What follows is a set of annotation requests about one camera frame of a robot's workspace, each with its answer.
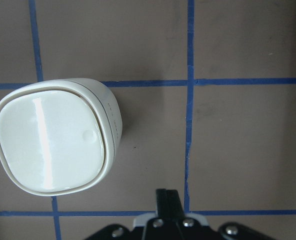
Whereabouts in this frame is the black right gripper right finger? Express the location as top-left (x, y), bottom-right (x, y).
top-left (165, 189), bottom-right (185, 240)

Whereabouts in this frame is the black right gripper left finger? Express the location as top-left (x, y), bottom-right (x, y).
top-left (141, 188), bottom-right (168, 240)

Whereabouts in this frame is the white trash can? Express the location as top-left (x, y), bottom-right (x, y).
top-left (0, 78), bottom-right (123, 196)

